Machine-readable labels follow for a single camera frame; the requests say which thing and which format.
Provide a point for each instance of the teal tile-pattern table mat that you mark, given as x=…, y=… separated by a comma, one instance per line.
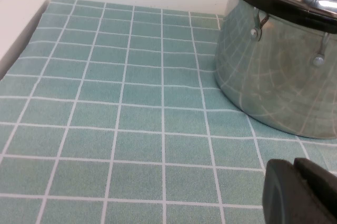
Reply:
x=118, y=118

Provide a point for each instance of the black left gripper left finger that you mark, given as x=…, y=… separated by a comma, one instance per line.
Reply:
x=284, y=197

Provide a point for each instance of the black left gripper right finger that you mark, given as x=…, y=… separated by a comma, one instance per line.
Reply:
x=323, y=195

